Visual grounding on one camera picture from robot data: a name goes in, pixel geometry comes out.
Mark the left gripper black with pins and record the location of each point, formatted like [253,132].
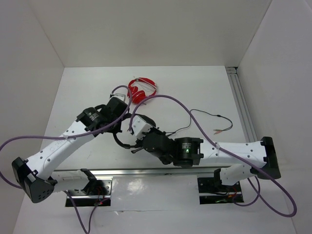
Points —
[117,128]

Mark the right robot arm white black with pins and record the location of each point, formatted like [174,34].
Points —
[244,160]

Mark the aluminium rail front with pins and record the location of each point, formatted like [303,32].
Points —
[172,171]

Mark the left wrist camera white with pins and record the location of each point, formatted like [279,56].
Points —
[120,96]

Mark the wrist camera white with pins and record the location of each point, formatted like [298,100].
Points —
[120,96]
[141,124]

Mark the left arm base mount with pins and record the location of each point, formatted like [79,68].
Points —
[92,190]

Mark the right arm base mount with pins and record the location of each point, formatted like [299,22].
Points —
[210,194]

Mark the aluminium rail right side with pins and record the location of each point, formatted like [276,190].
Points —
[241,104]

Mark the red headphones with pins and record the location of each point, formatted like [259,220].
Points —
[141,88]

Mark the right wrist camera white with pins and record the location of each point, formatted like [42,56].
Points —
[141,124]

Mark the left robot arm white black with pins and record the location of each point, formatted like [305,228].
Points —
[37,175]

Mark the black headset with microphone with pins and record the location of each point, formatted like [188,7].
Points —
[117,129]

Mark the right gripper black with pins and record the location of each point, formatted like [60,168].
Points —
[155,129]

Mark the aluminium rail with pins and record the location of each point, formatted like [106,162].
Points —
[241,104]
[172,171]

